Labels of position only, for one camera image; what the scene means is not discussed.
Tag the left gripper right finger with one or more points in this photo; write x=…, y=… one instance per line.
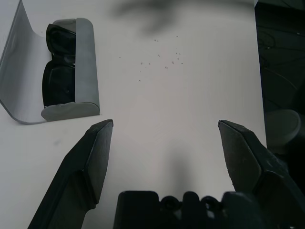
x=250, y=162

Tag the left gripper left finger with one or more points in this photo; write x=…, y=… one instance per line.
x=78, y=171

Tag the grey glasses case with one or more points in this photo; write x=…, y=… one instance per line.
x=85, y=71

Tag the grey left robot leg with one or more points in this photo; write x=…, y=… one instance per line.
x=282, y=128

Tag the black sunglasses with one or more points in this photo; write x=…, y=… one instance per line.
x=58, y=86

